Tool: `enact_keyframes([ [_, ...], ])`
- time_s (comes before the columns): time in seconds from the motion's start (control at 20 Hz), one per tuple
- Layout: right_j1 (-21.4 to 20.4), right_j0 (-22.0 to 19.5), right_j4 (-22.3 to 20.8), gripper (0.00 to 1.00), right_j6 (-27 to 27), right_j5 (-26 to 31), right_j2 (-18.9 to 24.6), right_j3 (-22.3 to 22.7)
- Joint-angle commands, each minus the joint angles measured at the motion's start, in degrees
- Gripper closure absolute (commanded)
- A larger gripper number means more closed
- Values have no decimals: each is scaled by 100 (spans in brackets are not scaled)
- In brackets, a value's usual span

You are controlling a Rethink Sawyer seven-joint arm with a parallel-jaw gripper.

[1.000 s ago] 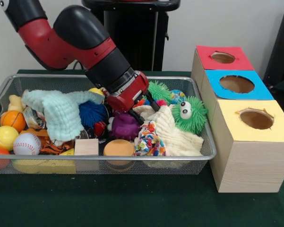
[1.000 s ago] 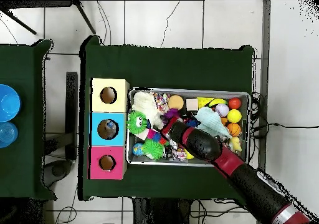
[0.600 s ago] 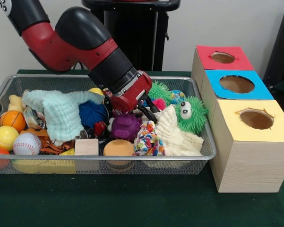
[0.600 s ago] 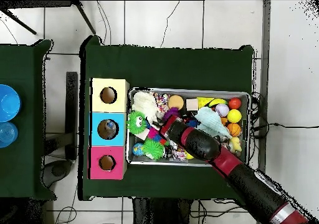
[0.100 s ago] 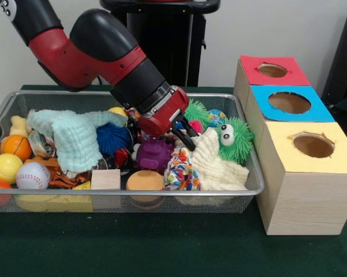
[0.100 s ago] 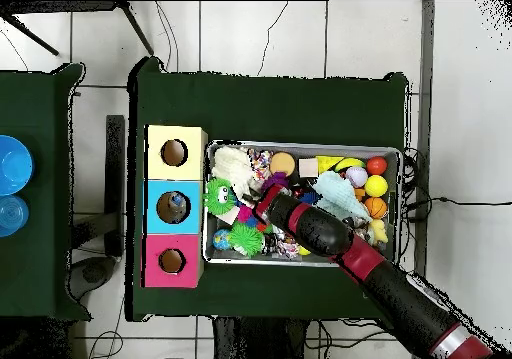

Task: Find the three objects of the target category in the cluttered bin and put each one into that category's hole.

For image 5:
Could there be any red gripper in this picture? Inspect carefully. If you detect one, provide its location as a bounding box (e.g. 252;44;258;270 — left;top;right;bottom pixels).
138;85;200;152

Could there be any cream waffle cloth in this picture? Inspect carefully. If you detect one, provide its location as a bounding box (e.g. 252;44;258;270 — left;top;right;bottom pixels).
173;128;251;192

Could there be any mint green waffle cloth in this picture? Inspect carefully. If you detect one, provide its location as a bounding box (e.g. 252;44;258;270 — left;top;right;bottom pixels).
26;108;129;173

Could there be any wooden three-hole sorting box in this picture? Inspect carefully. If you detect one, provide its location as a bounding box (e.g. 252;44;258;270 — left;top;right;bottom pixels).
233;54;347;236

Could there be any green spiky puffer ball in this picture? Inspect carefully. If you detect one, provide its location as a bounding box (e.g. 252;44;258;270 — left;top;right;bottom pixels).
184;99;211;128

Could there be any multicolour print fabric bundle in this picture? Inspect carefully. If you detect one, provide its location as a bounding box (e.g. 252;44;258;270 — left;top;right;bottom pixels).
163;147;203;192

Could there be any purple spiky rubber toy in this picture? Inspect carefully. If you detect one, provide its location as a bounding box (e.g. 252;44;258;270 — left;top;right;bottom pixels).
131;140;176;174

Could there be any green puffer toy with eyes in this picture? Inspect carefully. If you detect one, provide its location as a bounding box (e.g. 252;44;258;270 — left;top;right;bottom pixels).
215;117;255;165

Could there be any orange round foam disc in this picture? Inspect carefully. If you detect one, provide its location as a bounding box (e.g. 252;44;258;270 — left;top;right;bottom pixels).
126;170;165;191

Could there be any plain wooden cube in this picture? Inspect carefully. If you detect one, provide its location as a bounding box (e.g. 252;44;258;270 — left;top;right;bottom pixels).
91;169;121;190

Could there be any white baseball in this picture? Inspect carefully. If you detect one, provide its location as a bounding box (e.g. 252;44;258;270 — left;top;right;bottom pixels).
16;161;51;190

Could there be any orange basketball toy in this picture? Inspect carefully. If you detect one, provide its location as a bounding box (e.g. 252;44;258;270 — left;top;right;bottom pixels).
0;134;32;162

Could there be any black standing panel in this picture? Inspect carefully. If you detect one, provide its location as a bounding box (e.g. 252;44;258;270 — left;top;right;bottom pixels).
322;5;347;102

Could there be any yellow tennis ball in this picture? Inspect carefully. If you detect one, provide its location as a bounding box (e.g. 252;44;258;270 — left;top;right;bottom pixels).
0;153;24;185

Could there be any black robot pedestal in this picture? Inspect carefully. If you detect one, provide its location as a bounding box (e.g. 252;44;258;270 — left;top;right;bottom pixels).
99;0;222;87

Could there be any shallow wire mesh bin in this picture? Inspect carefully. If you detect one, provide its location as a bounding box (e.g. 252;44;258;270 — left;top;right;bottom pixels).
0;89;266;214

